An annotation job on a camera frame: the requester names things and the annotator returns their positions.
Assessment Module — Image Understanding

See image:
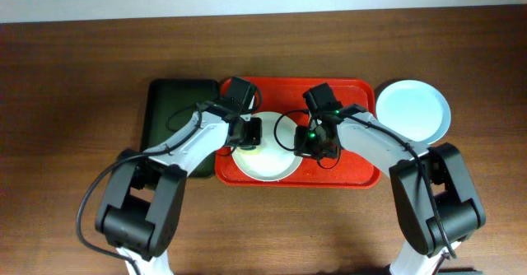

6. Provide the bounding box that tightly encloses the green and yellow sponge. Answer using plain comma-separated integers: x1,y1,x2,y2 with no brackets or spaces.
237,145,260,151

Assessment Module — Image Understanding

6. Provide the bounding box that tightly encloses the white plate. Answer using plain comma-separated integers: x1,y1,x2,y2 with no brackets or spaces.
232,111,302,182

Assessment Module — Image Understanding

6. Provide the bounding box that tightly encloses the light blue plate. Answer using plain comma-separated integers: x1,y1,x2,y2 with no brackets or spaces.
375,80,451,145

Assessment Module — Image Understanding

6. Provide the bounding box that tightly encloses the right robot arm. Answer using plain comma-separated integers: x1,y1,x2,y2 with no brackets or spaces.
295,105,486,274

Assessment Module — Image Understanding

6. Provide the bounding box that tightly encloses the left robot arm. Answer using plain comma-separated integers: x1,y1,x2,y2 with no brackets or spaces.
95,101,262,274

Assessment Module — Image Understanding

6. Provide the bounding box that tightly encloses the red plastic tray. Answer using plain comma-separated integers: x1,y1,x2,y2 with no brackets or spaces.
215,77,381,189

